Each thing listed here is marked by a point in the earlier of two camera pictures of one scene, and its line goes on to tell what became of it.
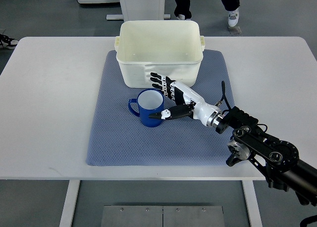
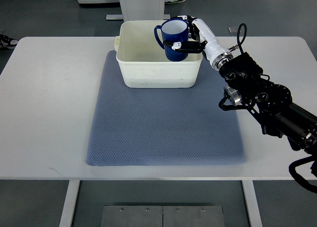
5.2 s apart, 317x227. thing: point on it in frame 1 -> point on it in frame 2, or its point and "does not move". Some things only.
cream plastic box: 172,48 does not move
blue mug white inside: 150,101 -> 176,29
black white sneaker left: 6,42 does not move
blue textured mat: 117,139 does not move
